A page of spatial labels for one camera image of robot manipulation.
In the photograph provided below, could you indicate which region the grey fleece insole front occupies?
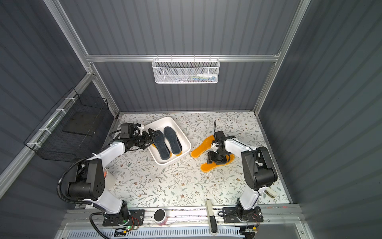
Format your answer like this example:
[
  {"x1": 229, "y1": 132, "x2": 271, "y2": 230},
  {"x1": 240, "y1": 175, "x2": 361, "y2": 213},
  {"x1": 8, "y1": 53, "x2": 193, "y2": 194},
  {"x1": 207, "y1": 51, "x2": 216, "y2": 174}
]
[{"x1": 156, "y1": 132, "x2": 171, "y2": 160}]

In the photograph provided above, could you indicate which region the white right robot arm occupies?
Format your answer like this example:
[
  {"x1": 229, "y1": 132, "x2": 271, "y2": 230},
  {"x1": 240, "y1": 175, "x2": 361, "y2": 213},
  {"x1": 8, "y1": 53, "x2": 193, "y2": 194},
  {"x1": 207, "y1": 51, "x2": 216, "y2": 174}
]
[{"x1": 208, "y1": 136, "x2": 278, "y2": 223}]

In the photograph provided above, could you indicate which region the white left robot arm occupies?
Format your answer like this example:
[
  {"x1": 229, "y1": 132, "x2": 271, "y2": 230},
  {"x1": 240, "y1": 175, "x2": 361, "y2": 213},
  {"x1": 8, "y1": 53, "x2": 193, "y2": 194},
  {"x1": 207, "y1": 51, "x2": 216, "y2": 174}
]
[{"x1": 57, "y1": 123, "x2": 158, "y2": 225}]

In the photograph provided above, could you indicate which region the white plastic storage box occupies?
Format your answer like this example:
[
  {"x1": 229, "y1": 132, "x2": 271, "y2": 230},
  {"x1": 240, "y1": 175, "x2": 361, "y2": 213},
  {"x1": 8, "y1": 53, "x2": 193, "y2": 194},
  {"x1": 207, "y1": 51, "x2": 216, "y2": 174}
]
[{"x1": 144, "y1": 117, "x2": 192, "y2": 166}]

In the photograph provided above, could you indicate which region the white tape roll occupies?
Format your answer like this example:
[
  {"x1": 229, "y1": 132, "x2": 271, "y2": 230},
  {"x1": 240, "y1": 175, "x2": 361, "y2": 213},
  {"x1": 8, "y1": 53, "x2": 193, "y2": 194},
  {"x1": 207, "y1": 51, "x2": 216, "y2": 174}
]
[{"x1": 104, "y1": 169, "x2": 116, "y2": 190}]

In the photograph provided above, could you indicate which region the white eraser block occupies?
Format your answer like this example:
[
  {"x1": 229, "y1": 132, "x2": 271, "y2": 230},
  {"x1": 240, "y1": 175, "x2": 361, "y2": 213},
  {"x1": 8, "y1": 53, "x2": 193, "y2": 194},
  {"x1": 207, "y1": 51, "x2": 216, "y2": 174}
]
[{"x1": 264, "y1": 187, "x2": 278, "y2": 198}]

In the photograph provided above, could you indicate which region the white black handheld scraper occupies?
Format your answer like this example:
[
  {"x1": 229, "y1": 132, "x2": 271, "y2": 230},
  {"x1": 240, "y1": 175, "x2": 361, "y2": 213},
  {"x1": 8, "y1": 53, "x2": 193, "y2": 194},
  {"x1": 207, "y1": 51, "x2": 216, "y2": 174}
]
[{"x1": 206, "y1": 199, "x2": 218, "y2": 236}]

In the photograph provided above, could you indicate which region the black round speaker puck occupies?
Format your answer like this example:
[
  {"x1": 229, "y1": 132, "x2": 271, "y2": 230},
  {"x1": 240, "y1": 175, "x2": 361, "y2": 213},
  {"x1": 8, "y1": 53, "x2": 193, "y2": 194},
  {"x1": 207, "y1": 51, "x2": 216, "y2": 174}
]
[{"x1": 153, "y1": 209, "x2": 168, "y2": 226}]

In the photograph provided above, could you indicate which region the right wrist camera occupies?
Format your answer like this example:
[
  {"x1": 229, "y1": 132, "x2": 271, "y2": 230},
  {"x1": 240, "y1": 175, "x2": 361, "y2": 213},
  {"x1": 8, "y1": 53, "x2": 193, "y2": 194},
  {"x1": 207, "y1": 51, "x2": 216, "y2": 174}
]
[{"x1": 213, "y1": 131, "x2": 235, "y2": 144}]

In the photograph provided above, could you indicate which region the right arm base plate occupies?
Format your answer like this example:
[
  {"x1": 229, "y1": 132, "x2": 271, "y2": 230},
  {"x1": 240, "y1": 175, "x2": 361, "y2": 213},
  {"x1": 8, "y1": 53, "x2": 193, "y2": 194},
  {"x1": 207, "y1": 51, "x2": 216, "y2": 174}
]
[{"x1": 218, "y1": 206, "x2": 264, "y2": 224}]

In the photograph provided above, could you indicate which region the white wire wall basket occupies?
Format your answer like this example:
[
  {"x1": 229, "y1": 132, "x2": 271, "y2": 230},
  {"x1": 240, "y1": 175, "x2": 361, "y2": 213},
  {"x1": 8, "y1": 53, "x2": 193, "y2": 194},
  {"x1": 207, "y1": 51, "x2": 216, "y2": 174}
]
[{"x1": 152, "y1": 56, "x2": 220, "y2": 84}]

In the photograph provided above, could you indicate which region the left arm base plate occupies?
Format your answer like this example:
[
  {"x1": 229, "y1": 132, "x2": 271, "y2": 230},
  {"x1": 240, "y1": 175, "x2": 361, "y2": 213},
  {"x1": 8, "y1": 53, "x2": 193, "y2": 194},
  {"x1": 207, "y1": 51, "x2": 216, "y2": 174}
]
[{"x1": 102, "y1": 210, "x2": 145, "y2": 227}]

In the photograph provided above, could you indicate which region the black wire side basket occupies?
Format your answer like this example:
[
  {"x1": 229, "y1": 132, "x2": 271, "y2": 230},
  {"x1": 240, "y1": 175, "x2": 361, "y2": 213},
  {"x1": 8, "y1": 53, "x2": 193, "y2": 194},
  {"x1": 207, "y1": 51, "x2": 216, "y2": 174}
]
[{"x1": 24, "y1": 92, "x2": 113, "y2": 162}]

